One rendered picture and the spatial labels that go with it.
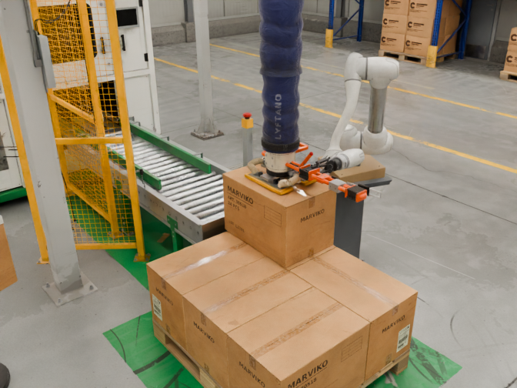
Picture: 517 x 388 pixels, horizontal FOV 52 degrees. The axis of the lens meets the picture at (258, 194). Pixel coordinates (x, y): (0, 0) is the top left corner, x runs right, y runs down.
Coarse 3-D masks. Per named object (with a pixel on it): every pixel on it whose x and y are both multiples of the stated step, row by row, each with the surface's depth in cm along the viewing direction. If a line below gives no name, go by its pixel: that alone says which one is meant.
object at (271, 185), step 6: (246, 174) 321; (252, 174) 320; (258, 174) 316; (252, 180) 317; (258, 180) 313; (264, 180) 312; (276, 180) 306; (264, 186) 309; (270, 186) 305; (276, 186) 304; (288, 186) 304; (276, 192) 301; (282, 192) 299
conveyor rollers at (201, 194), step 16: (112, 144) 493; (144, 144) 493; (144, 160) 457; (160, 160) 457; (176, 160) 457; (160, 176) 429; (176, 176) 429; (192, 176) 428; (208, 176) 427; (160, 192) 402; (176, 192) 400; (192, 192) 399; (208, 192) 398; (192, 208) 381; (208, 208) 378
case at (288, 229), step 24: (240, 168) 337; (264, 168) 336; (240, 192) 319; (264, 192) 304; (288, 192) 303; (312, 192) 303; (240, 216) 327; (264, 216) 307; (288, 216) 291; (312, 216) 305; (264, 240) 314; (288, 240) 298; (312, 240) 312; (288, 264) 305
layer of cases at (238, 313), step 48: (240, 240) 334; (192, 288) 289; (240, 288) 288; (288, 288) 288; (336, 288) 287; (384, 288) 287; (192, 336) 288; (240, 336) 253; (288, 336) 253; (336, 336) 252; (384, 336) 276; (240, 384) 259; (288, 384) 232; (336, 384) 261
